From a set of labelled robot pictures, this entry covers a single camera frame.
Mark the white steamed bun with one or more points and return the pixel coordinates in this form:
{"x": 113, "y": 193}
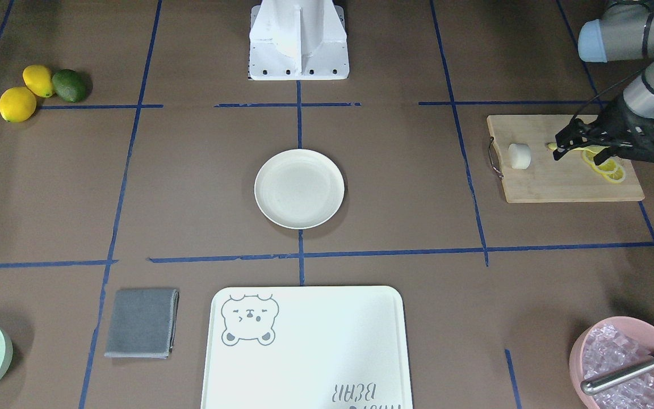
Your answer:
{"x": 520, "y": 156}

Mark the white bear tray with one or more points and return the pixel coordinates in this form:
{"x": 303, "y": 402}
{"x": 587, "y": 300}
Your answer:
{"x": 307, "y": 347}

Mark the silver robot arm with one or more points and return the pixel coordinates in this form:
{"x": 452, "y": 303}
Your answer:
{"x": 625, "y": 32}

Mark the lemon slice one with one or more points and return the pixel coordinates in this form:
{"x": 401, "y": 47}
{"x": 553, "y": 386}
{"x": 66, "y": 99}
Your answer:
{"x": 592, "y": 154}

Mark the lemon slice two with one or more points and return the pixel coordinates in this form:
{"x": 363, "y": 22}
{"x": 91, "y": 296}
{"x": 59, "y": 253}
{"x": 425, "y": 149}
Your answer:
{"x": 608, "y": 166}

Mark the yellow lemon near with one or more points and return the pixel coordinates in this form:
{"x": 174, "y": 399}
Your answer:
{"x": 17, "y": 104}

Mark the yellow plastic knife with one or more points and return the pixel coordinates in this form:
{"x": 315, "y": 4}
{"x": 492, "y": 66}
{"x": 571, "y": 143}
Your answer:
{"x": 593, "y": 148}

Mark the cream round plate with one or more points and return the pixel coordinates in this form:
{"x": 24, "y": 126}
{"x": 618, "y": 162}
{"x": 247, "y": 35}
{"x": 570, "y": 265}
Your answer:
{"x": 299, "y": 189}

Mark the yellow lemon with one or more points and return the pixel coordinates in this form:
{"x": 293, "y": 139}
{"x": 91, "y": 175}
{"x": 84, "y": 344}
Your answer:
{"x": 17, "y": 104}
{"x": 38, "y": 78}

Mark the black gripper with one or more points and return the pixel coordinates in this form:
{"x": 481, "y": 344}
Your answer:
{"x": 617, "y": 120}

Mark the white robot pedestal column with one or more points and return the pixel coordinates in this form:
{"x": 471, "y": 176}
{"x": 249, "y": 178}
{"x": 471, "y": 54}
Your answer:
{"x": 298, "y": 41}

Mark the green avocado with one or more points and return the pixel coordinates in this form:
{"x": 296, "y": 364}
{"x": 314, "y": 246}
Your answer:
{"x": 69, "y": 85}

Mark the grey folded cloth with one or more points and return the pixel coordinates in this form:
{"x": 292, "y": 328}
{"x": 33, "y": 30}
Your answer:
{"x": 143, "y": 323}

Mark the bamboo cutting board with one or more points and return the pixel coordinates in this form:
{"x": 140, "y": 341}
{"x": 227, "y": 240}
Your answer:
{"x": 546, "y": 180}

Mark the pink bowl with ice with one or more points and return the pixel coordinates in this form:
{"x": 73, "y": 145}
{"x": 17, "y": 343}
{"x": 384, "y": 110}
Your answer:
{"x": 611, "y": 364}

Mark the lemon slice three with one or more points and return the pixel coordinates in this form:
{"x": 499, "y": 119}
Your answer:
{"x": 616, "y": 175}

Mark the yellow lemon far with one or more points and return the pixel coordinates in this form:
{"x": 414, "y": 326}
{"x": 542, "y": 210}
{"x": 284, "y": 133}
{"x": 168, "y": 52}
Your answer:
{"x": 38, "y": 78}

